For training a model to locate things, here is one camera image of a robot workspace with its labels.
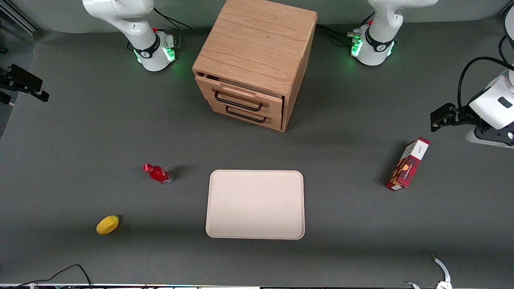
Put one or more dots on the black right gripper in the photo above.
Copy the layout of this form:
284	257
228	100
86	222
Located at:
9	78

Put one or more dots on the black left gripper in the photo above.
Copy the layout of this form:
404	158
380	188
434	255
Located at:
461	113

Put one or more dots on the red coke bottle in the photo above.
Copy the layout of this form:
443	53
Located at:
158	174

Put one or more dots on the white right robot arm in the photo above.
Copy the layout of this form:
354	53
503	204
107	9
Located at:
132	24

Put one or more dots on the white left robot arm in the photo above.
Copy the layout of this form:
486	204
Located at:
381	16

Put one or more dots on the beige plastic tray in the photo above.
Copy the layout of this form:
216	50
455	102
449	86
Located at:
257	204

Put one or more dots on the red snack box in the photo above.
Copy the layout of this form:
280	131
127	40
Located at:
405	168

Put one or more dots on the white serrated plastic strip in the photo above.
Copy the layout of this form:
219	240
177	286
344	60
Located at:
443	265

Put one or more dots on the yellow lemon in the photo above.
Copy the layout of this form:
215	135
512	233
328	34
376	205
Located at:
107	225

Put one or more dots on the wooden drawer front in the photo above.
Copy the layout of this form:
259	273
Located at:
273	122
209	89

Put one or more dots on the wooden drawer cabinet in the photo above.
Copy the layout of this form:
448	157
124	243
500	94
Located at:
257	44

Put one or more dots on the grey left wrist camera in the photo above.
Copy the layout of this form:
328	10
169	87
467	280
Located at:
474	140

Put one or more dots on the aluminium frame profile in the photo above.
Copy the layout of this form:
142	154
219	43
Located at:
16	14

